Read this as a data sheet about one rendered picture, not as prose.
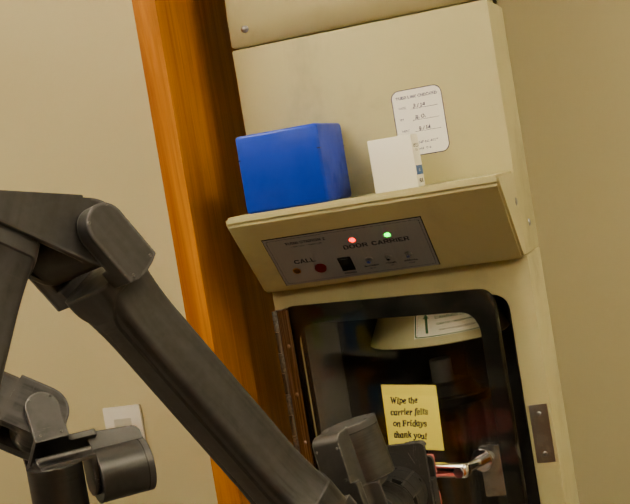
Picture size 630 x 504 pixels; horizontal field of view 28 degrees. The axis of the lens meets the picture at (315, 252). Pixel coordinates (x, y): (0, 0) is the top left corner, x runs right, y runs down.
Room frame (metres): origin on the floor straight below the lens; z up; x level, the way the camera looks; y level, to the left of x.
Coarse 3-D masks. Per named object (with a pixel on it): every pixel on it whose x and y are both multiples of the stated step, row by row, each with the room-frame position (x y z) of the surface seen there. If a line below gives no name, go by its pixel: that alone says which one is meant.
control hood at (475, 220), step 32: (384, 192) 1.41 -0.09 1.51; (416, 192) 1.37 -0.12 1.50; (448, 192) 1.36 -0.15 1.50; (480, 192) 1.36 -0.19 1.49; (512, 192) 1.42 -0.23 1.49; (256, 224) 1.43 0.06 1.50; (288, 224) 1.43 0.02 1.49; (320, 224) 1.42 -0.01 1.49; (352, 224) 1.42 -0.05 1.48; (448, 224) 1.40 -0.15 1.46; (480, 224) 1.40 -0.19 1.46; (512, 224) 1.39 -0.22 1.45; (256, 256) 1.48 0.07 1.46; (448, 256) 1.44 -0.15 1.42; (480, 256) 1.44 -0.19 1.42; (512, 256) 1.43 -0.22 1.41; (288, 288) 1.52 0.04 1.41
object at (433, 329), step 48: (336, 336) 1.49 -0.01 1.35; (384, 336) 1.44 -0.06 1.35; (432, 336) 1.40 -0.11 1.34; (480, 336) 1.36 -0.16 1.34; (336, 384) 1.49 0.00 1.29; (384, 384) 1.45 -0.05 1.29; (432, 384) 1.41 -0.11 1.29; (480, 384) 1.37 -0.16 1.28; (384, 432) 1.46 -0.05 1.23; (480, 432) 1.38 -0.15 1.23; (480, 480) 1.38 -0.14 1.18
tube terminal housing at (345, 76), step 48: (480, 0) 1.46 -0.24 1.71; (288, 48) 1.53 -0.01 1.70; (336, 48) 1.51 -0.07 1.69; (384, 48) 1.49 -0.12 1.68; (432, 48) 1.48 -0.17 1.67; (480, 48) 1.46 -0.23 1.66; (240, 96) 1.55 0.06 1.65; (288, 96) 1.53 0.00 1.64; (336, 96) 1.52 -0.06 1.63; (384, 96) 1.50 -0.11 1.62; (480, 96) 1.46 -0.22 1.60; (480, 144) 1.46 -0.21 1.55; (528, 192) 1.54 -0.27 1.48; (528, 240) 1.48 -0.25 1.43; (336, 288) 1.53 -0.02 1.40; (384, 288) 1.51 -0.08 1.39; (432, 288) 1.49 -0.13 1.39; (480, 288) 1.47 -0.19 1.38; (528, 288) 1.46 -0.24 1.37; (528, 336) 1.46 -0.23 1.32; (528, 384) 1.46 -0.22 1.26
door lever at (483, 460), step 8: (472, 456) 1.38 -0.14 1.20; (480, 456) 1.37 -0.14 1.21; (488, 456) 1.37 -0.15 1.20; (440, 464) 1.36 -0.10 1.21; (448, 464) 1.35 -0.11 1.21; (456, 464) 1.34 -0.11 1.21; (464, 464) 1.34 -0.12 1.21; (472, 464) 1.35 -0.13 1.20; (480, 464) 1.36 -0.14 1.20; (488, 464) 1.37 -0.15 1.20; (440, 472) 1.35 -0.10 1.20; (448, 472) 1.35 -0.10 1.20; (456, 472) 1.34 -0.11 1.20; (464, 472) 1.33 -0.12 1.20
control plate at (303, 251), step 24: (264, 240) 1.45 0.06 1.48; (288, 240) 1.45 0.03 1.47; (312, 240) 1.44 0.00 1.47; (336, 240) 1.44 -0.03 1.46; (360, 240) 1.44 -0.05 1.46; (384, 240) 1.43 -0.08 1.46; (408, 240) 1.43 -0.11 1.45; (288, 264) 1.48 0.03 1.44; (312, 264) 1.48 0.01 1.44; (336, 264) 1.47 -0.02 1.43; (360, 264) 1.47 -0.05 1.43; (384, 264) 1.46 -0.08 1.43; (408, 264) 1.46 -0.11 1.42; (432, 264) 1.45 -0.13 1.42
